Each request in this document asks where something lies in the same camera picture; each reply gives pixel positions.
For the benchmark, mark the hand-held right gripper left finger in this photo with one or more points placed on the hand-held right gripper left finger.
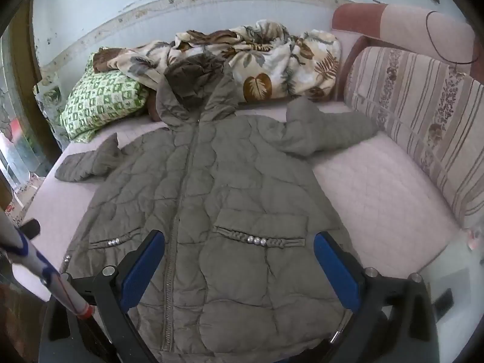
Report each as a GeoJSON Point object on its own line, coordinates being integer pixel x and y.
{"type": "Point", "coordinates": [141, 268]}

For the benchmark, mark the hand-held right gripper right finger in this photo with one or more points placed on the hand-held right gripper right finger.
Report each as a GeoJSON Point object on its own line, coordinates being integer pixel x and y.
{"type": "Point", "coordinates": [336, 272]}

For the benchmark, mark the olive quilted hooded jacket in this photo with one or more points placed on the olive quilted hooded jacket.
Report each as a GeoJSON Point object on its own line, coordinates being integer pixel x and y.
{"type": "Point", "coordinates": [227, 196]}

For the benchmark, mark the white striped pole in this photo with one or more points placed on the white striped pole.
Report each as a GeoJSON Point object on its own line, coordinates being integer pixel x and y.
{"type": "Point", "coordinates": [36, 261]}

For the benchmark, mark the black phone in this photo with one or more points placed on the black phone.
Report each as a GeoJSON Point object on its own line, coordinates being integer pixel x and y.
{"type": "Point", "coordinates": [443, 303]}

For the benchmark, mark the glass table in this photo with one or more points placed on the glass table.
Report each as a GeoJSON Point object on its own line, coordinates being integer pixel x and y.
{"type": "Point", "coordinates": [463, 268]}

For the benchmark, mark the brown pillow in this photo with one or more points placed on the brown pillow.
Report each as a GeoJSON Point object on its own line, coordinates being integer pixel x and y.
{"type": "Point", "coordinates": [153, 107]}

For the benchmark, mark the green patterned pillow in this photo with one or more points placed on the green patterned pillow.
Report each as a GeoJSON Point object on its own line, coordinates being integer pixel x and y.
{"type": "Point", "coordinates": [98, 102]}

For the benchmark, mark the striped floral back cushion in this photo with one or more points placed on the striped floral back cushion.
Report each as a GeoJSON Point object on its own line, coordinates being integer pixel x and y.
{"type": "Point", "coordinates": [423, 113]}

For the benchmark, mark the leaf print blanket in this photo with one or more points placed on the leaf print blanket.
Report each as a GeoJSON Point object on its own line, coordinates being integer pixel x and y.
{"type": "Point", "coordinates": [272, 56]}

